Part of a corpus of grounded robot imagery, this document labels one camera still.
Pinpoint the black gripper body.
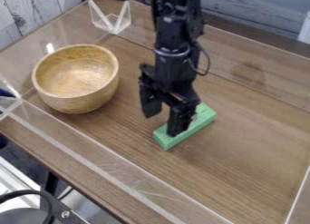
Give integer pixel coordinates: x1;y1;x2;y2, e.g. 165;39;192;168
139;47;200;105

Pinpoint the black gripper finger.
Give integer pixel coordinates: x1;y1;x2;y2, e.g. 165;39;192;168
139;83;161;118
167;99;200;137

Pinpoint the green rectangular block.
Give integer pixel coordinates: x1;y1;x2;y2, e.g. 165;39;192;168
152;103;216;151

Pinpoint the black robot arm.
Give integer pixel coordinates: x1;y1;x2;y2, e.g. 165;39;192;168
120;0;208;137

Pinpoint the light wooden bowl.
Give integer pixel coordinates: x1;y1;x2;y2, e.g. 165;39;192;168
32;44;120;114

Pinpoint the black table leg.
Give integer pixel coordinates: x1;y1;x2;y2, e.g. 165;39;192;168
45;172;58;195

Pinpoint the clear acrylic tray wall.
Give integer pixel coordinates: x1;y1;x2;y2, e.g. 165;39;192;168
0;4;310;224

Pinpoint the clear acrylic corner bracket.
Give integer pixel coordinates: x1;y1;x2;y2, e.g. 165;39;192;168
88;0;131;34

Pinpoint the black metal bracket with screw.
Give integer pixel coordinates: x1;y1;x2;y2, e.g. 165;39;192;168
38;190;89;224

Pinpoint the black cable lower left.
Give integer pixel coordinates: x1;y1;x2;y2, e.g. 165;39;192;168
0;190;58;224

